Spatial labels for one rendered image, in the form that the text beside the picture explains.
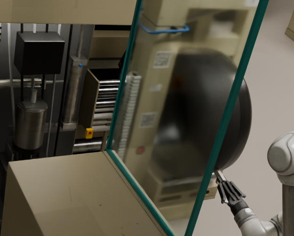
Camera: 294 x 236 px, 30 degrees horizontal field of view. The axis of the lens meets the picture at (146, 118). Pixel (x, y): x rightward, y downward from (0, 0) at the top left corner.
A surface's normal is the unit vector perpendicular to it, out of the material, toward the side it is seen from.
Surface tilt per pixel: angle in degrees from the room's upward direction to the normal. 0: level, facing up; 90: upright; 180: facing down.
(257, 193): 0
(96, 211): 0
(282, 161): 85
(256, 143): 0
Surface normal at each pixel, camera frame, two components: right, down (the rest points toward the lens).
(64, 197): 0.21, -0.85
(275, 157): -0.77, 0.07
